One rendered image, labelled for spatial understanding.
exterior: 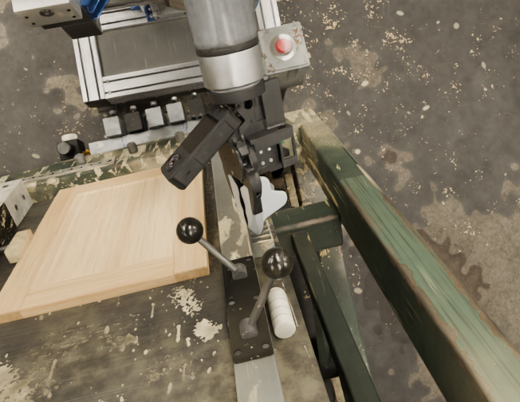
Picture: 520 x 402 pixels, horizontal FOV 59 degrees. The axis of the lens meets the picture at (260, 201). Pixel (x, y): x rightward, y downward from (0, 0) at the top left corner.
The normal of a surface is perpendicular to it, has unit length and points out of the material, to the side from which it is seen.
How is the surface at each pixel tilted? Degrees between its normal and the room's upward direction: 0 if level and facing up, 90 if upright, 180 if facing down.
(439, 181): 0
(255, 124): 36
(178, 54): 0
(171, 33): 0
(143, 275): 60
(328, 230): 30
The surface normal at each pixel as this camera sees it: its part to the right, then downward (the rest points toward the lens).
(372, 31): 0.03, -0.04
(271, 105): 0.46, 0.35
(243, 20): 0.65, 0.26
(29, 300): -0.18, -0.86
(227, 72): 0.00, 0.48
